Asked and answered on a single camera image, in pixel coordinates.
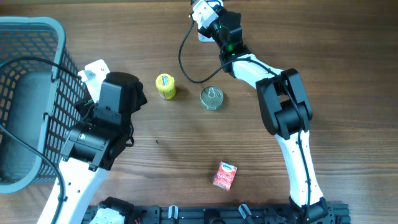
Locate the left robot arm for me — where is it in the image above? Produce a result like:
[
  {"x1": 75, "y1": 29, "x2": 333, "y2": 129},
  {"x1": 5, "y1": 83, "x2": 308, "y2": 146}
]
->
[{"x1": 38, "y1": 72, "x2": 147, "y2": 223}]

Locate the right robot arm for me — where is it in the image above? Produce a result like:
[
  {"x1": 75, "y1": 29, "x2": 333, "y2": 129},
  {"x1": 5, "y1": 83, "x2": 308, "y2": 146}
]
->
[{"x1": 191, "y1": 1, "x2": 328, "y2": 223}]

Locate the round metal tin can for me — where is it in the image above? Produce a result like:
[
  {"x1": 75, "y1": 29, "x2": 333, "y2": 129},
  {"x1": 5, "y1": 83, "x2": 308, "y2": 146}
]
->
[{"x1": 200, "y1": 86, "x2": 224, "y2": 111}]

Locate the white barcode scanner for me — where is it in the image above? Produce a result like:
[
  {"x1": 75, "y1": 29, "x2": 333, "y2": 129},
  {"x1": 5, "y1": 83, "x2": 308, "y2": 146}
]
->
[{"x1": 198, "y1": 0, "x2": 224, "y2": 42}]

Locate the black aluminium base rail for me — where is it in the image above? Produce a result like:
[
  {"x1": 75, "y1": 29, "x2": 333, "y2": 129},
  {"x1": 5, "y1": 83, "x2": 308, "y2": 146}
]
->
[{"x1": 81, "y1": 203, "x2": 351, "y2": 224}]

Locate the yellow plastic jar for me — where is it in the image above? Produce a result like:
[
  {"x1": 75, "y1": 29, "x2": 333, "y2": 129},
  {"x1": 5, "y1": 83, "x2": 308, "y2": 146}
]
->
[{"x1": 155, "y1": 73, "x2": 176, "y2": 100}]

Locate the grey plastic mesh basket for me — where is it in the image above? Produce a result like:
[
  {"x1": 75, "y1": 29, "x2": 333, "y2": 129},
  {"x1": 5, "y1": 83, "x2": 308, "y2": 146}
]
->
[{"x1": 0, "y1": 16, "x2": 90, "y2": 194}]

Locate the red tissue packet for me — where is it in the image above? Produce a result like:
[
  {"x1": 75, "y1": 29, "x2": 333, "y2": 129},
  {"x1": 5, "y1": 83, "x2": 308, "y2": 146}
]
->
[{"x1": 213, "y1": 161, "x2": 237, "y2": 191}]

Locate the black left camera cable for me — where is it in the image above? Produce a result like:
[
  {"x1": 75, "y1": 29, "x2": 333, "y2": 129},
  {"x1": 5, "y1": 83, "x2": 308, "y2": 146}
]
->
[{"x1": 0, "y1": 55, "x2": 82, "y2": 224}]

